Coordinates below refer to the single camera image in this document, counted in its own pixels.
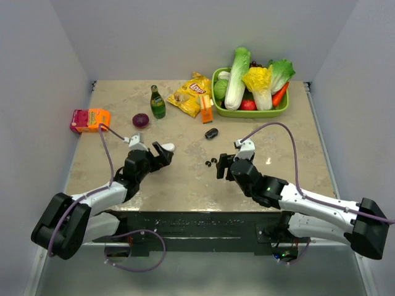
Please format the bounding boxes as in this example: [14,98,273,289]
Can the long napa cabbage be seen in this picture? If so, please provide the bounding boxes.
[225,47,251,110]

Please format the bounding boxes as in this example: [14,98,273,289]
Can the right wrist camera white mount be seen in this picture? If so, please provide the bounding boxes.
[233,138,256,162]

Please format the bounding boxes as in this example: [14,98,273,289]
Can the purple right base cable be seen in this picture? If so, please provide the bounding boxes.
[276,237,311,265]

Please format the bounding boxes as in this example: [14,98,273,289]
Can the red onion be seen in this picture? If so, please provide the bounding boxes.
[132,113,150,129]

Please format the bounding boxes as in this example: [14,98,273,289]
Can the orange juice carton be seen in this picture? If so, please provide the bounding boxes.
[199,95,213,124]

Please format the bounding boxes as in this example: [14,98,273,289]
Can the orange carrot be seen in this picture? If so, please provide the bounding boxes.
[272,82,289,108]

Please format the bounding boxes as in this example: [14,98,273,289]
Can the white earbud charging case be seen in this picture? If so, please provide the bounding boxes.
[161,143,175,152]

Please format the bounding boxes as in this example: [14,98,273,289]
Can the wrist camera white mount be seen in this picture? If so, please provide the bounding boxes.
[233,138,256,162]
[123,133,148,151]

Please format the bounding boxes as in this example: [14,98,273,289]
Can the green glass bottle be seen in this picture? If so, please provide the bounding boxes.
[150,85,166,119]

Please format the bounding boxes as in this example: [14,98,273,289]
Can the red apple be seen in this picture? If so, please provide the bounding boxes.
[239,99,257,111]

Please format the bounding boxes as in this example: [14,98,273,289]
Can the black earbud charging case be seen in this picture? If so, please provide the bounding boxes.
[204,128,218,140]

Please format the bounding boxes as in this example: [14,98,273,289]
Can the green plastic basket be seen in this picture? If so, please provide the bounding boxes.
[211,67,290,119]

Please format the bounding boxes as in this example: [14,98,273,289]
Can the purple camera cable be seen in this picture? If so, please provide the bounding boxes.
[239,121,395,224]
[46,123,130,258]

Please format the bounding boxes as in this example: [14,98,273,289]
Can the green leaf lettuce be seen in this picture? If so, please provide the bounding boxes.
[268,59,296,95]

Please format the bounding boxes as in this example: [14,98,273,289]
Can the yellow leaf cabbage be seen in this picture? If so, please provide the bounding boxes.
[242,66,272,110]

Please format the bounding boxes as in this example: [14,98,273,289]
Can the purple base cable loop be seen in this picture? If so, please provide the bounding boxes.
[98,228,167,273]

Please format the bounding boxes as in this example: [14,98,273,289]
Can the pink orange snack box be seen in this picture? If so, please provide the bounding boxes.
[70,109,111,133]

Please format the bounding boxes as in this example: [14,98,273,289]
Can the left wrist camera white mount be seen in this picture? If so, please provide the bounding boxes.
[123,133,148,151]

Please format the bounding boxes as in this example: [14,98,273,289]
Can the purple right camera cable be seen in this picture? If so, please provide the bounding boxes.
[239,121,395,224]

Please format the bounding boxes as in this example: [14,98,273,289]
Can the yellow Lays chips bag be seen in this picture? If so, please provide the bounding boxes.
[167,72,212,118]

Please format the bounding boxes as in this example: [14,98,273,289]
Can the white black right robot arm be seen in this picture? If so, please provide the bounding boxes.
[216,154,390,260]

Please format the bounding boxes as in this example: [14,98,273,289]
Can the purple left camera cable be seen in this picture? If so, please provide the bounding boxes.
[46,123,130,258]

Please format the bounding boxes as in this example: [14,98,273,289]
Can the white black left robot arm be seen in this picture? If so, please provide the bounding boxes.
[31,142,175,260]

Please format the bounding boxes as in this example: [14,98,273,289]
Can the dark purple grapes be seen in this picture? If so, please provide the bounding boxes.
[249,61,264,68]

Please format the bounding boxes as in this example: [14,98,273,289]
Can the round green cabbage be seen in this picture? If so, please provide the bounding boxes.
[213,79,228,101]

